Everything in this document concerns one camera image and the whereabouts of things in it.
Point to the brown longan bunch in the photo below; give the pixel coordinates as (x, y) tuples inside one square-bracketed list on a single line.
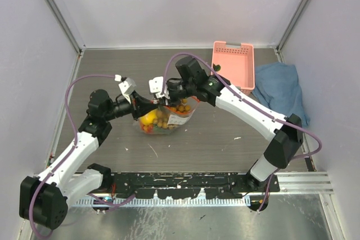
[(172, 117)]

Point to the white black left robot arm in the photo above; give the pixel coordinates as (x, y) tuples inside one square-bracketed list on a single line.
[(46, 198)]

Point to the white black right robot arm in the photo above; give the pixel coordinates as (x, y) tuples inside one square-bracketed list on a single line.
[(284, 134)]

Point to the small green leaf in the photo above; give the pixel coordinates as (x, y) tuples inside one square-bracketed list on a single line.
[(216, 67)]

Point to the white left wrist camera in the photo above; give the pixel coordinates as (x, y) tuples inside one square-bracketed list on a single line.
[(126, 85)]

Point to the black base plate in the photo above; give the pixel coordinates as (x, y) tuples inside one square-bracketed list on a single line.
[(180, 185)]

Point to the pink plastic basket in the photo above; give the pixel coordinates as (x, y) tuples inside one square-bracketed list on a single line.
[(237, 64)]

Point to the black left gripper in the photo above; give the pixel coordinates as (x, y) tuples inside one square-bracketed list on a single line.
[(139, 105)]

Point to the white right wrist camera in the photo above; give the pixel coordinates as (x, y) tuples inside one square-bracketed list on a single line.
[(158, 88)]

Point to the yellow lemon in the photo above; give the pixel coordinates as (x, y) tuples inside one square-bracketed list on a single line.
[(149, 117)]

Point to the blue cloth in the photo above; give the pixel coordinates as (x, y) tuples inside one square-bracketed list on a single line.
[(277, 88)]

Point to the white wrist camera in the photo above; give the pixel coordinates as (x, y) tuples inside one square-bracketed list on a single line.
[(158, 88), (126, 85)]

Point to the white slotted cable duct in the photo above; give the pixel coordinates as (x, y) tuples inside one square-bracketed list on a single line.
[(169, 202)]

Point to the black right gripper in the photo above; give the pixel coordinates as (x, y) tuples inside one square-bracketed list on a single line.
[(171, 100)]

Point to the clear zip bag orange zipper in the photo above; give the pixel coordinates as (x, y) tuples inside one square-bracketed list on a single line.
[(152, 129)]

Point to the aluminium front rail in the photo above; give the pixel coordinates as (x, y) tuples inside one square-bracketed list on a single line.
[(303, 179)]

